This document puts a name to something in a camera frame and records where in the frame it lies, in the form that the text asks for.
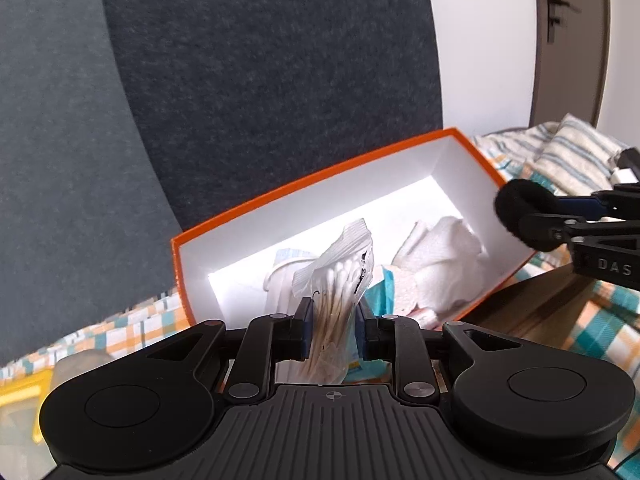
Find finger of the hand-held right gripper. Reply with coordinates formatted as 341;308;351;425
520;212;640;253
550;182;640;218

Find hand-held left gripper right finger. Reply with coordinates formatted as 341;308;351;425
355;306;523;406

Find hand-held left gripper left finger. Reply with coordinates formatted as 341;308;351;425
145;297;315;403

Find black fluffy puff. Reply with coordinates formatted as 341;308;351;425
494;179;556;241

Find bag of cotton swabs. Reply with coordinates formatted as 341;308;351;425
292;217;373;386

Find white knitted cloth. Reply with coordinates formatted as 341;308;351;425
385;216;488;321

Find orange cardboard box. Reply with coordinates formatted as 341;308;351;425
170;127;543;333

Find striped cloth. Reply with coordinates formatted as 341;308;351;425
534;112;637;197

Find brown door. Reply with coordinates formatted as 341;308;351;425
529;0;613;129

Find dark grey headboard panel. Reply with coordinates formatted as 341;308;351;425
97;0;446;227

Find black door handle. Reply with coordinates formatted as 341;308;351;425
545;0;582;43

